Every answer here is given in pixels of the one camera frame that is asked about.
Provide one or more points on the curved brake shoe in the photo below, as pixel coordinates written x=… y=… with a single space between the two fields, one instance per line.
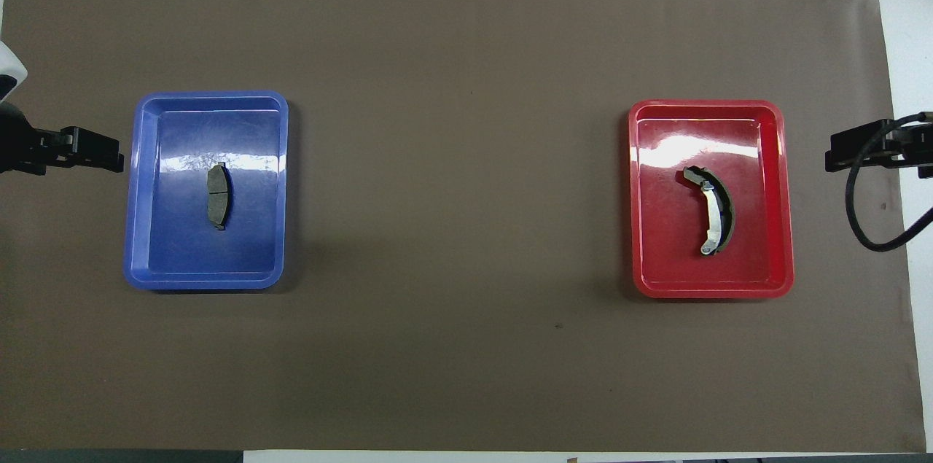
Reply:
x=718 y=211

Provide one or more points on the brown table mat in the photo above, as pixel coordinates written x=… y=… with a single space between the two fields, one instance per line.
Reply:
x=466 y=47

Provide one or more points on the dark brake pad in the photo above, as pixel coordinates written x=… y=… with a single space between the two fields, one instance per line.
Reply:
x=216 y=200

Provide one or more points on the red plastic tray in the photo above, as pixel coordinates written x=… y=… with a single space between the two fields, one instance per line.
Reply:
x=670 y=259

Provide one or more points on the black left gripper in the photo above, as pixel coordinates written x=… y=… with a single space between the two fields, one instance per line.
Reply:
x=18 y=146

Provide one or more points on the blue plastic tray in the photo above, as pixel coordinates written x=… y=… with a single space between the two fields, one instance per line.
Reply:
x=175 y=251

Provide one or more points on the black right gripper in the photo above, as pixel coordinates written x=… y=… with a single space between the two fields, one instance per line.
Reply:
x=915 y=149

